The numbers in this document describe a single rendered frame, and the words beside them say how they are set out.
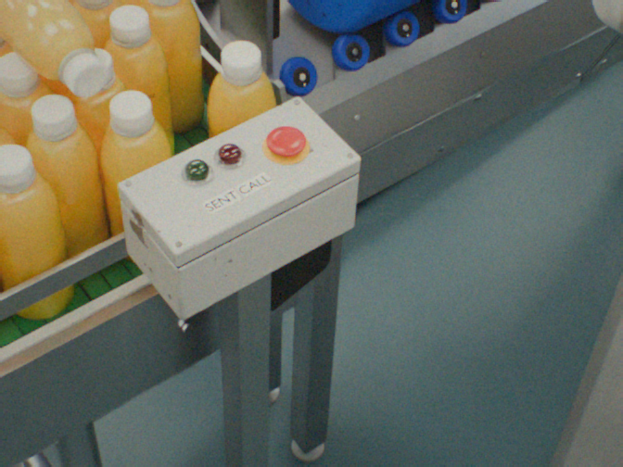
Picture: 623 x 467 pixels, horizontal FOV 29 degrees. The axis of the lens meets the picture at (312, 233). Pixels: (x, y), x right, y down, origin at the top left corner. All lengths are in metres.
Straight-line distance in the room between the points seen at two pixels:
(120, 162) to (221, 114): 0.12
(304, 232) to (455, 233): 1.39
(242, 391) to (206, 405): 0.89
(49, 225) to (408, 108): 0.54
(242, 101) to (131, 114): 0.12
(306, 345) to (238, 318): 0.65
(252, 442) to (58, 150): 0.47
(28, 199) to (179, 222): 0.15
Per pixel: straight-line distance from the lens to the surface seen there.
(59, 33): 1.14
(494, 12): 1.54
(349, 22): 1.37
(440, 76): 1.51
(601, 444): 1.74
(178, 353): 1.36
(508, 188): 2.60
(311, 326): 1.80
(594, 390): 1.67
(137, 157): 1.15
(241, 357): 1.28
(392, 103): 1.48
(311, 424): 2.06
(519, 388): 2.29
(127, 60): 1.24
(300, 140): 1.09
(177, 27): 1.29
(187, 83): 1.34
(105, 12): 1.29
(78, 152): 1.16
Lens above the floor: 1.90
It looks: 50 degrees down
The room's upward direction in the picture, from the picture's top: 3 degrees clockwise
